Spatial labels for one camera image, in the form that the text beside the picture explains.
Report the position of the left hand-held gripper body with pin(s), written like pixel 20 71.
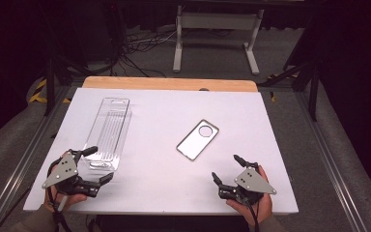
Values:
pixel 61 170

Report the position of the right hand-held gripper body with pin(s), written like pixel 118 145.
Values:
pixel 253 183

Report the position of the clear plastic packaging box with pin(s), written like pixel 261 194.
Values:
pixel 108 132

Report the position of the grey phone case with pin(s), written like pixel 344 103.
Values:
pixel 197 141

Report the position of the person's right hand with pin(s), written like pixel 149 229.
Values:
pixel 264 206

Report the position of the person's left hand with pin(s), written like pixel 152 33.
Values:
pixel 72 200

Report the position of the white board sheet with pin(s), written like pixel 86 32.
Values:
pixel 161 180

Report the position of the black metal stand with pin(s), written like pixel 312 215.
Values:
pixel 50 87
pixel 312 93

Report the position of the yellow black floor tape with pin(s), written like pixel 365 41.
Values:
pixel 40 93

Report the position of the wooden table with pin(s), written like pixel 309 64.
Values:
pixel 167 83

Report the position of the white metal stand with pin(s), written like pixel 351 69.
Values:
pixel 217 21

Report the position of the aluminium rail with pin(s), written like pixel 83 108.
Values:
pixel 331 167
pixel 16 174

